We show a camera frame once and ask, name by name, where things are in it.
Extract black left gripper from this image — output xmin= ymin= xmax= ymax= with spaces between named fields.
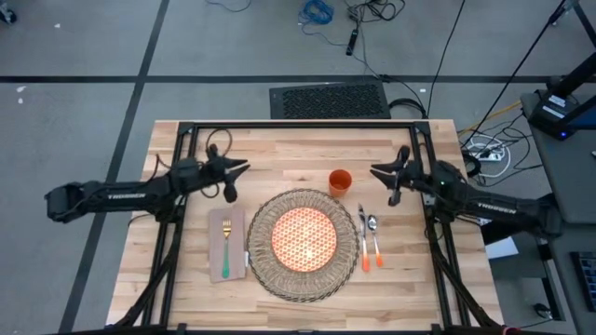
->
xmin=204 ymin=143 xmax=251 ymax=204

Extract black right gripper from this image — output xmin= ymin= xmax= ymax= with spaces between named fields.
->
xmin=369 ymin=144 xmax=423 ymax=208

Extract orange plastic cup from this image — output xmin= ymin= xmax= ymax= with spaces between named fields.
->
xmin=327 ymin=168 xmax=354 ymax=199

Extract orange-handled metal spoon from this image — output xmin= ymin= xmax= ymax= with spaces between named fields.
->
xmin=366 ymin=214 xmax=386 ymax=269

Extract orange-handled table knife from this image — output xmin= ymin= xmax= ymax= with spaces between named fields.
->
xmin=357 ymin=202 xmax=372 ymax=274

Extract beige cloth napkin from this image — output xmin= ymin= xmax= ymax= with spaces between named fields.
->
xmin=207 ymin=205 xmax=249 ymax=285

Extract green-handled gold fork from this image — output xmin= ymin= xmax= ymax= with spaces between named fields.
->
xmin=221 ymin=218 xmax=233 ymax=280

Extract orange white patterned plate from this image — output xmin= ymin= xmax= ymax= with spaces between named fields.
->
xmin=270 ymin=207 xmax=339 ymax=275

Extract round woven straw placemat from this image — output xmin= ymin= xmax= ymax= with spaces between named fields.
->
xmin=245 ymin=187 xmax=361 ymax=304

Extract black floor mat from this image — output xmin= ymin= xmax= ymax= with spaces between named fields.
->
xmin=268 ymin=82 xmax=392 ymax=120

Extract white power strip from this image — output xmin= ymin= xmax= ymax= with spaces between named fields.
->
xmin=467 ymin=133 xmax=512 ymax=179

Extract black desk leg beam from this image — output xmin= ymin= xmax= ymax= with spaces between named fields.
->
xmin=479 ymin=193 xmax=562 ymax=247

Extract white paper sheet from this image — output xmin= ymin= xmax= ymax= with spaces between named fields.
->
xmin=483 ymin=235 xmax=520 ymax=261

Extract black box with blue light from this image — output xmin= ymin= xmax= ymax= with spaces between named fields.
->
xmin=527 ymin=89 xmax=583 ymax=141

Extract grey desk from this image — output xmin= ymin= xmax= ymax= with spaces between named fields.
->
xmin=520 ymin=90 xmax=596 ymax=225
xmin=542 ymin=221 xmax=596 ymax=335

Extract black keyboard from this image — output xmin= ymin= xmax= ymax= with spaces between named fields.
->
xmin=570 ymin=250 xmax=596 ymax=312

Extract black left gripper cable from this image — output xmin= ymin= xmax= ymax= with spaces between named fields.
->
xmin=204 ymin=127 xmax=234 ymax=159

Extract coiled black cable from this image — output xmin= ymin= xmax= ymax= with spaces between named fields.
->
xmin=388 ymin=97 xmax=428 ymax=120

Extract black metal table frame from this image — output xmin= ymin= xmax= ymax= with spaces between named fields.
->
xmin=111 ymin=119 xmax=507 ymax=335

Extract yellow floor cable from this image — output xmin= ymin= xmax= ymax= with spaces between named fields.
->
xmin=467 ymin=100 xmax=522 ymax=131

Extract long black floor cable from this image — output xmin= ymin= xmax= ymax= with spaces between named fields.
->
xmin=426 ymin=0 xmax=467 ymax=118

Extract tangled black floor cables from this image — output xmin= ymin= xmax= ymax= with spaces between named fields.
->
xmin=343 ymin=0 xmax=407 ymax=24

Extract blue coiled cable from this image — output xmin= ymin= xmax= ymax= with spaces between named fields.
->
xmin=298 ymin=0 xmax=335 ymax=27

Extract long black slanted cable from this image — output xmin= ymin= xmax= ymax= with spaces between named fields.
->
xmin=463 ymin=0 xmax=570 ymax=148

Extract black camera stand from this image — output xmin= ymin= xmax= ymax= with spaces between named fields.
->
xmin=545 ymin=0 xmax=596 ymax=101

